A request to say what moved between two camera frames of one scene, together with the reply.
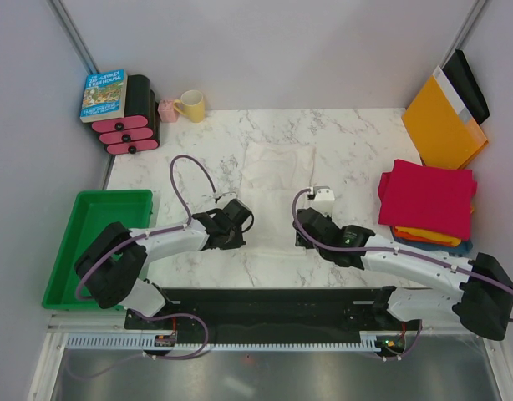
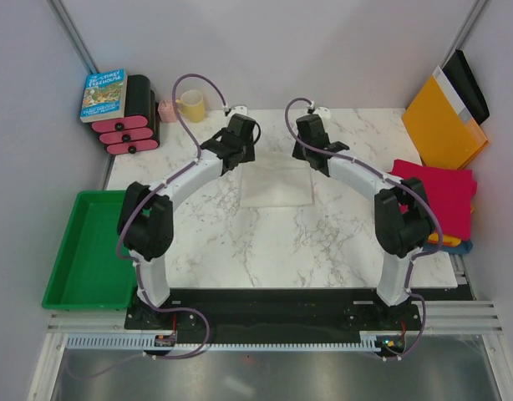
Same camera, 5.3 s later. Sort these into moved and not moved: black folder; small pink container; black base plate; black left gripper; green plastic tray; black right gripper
Moved: black right gripper; black left gripper
Not moved: small pink container; black base plate; green plastic tray; black folder
